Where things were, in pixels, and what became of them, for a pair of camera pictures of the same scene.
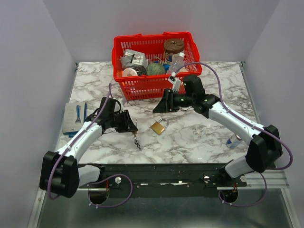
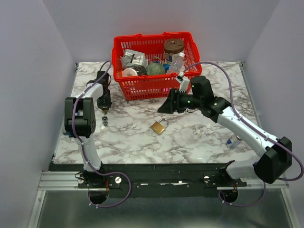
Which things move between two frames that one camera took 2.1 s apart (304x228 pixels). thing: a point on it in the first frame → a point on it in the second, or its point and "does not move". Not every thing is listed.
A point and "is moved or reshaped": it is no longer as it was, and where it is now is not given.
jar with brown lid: x=171 y=46 does not move
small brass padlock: x=135 y=132 is moved or reshaped
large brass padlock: x=159 y=127 does not move
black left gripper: x=128 y=125 → x=107 y=103
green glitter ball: x=155 y=68 does not move
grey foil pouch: x=131 y=57 does not move
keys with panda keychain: x=137 y=142 is moved or reshaped
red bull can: x=233 y=141 does not move
